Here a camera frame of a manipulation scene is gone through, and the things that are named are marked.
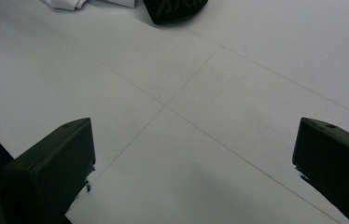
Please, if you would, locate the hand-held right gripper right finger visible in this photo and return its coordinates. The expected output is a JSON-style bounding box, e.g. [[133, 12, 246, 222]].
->
[[291, 117, 349, 224]]

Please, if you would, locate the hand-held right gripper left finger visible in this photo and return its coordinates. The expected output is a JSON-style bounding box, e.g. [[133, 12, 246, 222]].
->
[[2, 117, 97, 224]]

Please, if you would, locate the white cloth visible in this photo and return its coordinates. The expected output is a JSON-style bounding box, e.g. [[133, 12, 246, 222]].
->
[[40, 0, 137, 12]]

